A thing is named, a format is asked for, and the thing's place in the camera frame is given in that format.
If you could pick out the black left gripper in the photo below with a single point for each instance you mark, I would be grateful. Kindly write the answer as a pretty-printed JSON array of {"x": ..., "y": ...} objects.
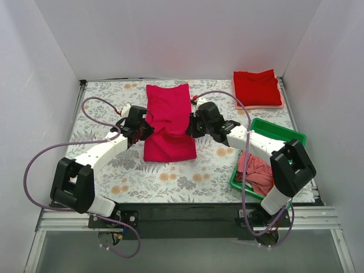
[{"x": 143, "y": 132}]

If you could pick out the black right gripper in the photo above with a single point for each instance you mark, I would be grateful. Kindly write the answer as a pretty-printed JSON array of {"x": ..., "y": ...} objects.
[{"x": 194, "y": 128}]

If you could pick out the magenta t-shirt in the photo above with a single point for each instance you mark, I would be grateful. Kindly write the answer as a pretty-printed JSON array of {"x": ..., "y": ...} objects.
[{"x": 170, "y": 109}]

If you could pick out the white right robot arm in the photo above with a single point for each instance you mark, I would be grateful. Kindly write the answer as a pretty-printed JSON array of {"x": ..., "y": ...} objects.
[{"x": 291, "y": 166}]

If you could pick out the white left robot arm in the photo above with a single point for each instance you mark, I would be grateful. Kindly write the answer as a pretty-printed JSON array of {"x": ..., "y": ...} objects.
[{"x": 74, "y": 181}]

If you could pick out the floral patterned tablecloth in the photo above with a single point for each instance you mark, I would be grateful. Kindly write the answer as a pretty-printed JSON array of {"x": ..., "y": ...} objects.
[{"x": 128, "y": 178}]

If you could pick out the folded red t-shirt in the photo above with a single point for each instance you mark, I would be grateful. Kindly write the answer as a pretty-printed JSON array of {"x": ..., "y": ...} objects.
[{"x": 257, "y": 88}]

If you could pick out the dusty pink crumpled t-shirt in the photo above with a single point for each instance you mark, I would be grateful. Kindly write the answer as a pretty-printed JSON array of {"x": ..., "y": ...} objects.
[{"x": 259, "y": 175}]

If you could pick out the green plastic bin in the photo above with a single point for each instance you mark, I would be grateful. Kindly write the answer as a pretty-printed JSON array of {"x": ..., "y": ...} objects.
[{"x": 269, "y": 130}]

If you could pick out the folded pink t-shirt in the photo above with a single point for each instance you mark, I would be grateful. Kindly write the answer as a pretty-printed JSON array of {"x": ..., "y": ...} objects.
[{"x": 256, "y": 107}]

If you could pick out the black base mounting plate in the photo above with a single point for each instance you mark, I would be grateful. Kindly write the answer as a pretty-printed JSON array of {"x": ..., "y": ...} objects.
[{"x": 162, "y": 221}]

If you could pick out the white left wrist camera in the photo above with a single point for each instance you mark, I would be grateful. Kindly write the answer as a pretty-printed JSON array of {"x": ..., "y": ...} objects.
[{"x": 124, "y": 110}]

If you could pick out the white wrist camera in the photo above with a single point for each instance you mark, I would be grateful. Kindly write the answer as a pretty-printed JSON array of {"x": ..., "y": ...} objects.
[
  {"x": 197, "y": 102},
  {"x": 124, "y": 110}
]

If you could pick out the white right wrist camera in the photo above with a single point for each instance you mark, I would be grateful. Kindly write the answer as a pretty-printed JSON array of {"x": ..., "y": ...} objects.
[{"x": 197, "y": 102}]

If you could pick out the aluminium frame rail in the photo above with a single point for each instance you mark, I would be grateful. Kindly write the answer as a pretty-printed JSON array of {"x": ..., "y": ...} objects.
[{"x": 306, "y": 218}]

